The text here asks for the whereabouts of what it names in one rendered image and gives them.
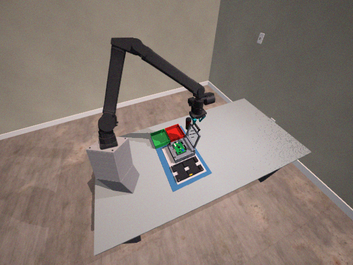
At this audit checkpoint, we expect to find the red bin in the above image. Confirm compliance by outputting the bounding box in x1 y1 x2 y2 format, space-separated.
165 124 185 142

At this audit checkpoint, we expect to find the green circuit board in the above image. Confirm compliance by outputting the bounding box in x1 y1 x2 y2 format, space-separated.
173 141 185 154

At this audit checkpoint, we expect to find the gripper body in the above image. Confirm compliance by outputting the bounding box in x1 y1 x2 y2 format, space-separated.
189 107 207 119

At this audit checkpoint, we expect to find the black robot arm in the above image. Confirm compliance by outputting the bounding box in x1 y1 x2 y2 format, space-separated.
98 38 215 150

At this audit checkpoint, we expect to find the green open-top bin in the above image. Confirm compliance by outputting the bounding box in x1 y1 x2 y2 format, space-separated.
150 129 170 149

